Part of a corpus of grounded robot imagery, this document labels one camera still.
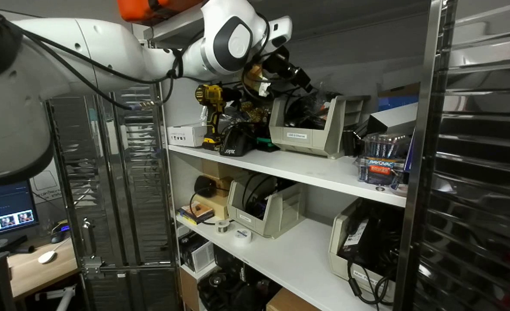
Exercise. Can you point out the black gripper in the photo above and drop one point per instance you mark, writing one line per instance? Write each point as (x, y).
(277, 62)

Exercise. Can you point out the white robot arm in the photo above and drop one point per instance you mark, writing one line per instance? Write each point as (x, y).
(47, 57)

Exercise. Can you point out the white cardboard box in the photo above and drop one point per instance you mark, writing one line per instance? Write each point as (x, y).
(187, 134)

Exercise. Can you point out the battery pack box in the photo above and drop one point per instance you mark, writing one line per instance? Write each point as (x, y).
(382, 159)

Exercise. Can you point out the brown cardboard box bottom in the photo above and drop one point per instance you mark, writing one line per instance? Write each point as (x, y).
(287, 300)

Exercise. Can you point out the black battery charger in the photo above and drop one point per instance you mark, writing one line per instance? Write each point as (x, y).
(237, 140)

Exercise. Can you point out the beige bin upper shelf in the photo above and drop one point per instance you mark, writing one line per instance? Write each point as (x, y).
(308, 124)

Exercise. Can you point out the beige bin shelf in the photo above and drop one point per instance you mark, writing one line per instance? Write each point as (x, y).
(308, 124)
(365, 241)
(267, 203)

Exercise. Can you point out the white upper shelf board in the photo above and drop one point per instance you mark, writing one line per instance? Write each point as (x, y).
(338, 174)

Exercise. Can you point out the orange case top shelf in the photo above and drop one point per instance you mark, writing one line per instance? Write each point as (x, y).
(153, 10)

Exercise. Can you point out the beige bin middle shelf left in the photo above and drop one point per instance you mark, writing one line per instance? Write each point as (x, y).
(267, 203)

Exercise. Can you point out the black round pouch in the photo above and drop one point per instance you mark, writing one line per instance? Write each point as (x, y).
(204, 186)

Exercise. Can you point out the white tape roll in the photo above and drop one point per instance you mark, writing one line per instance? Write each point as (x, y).
(242, 233)

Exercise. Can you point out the beige bin middle shelf right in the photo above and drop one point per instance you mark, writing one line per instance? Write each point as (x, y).
(365, 241)

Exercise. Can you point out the white computer mouse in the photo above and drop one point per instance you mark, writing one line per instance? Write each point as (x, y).
(47, 255)

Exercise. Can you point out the computer monitor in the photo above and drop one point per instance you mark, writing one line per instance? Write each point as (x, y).
(18, 207)

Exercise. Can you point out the wooden desk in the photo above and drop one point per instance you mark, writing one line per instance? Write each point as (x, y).
(30, 276)

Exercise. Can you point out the yellow black cordless drill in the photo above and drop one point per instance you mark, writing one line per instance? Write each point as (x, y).
(215, 98)

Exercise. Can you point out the chrome wire rack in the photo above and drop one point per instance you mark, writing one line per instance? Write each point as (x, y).
(111, 164)

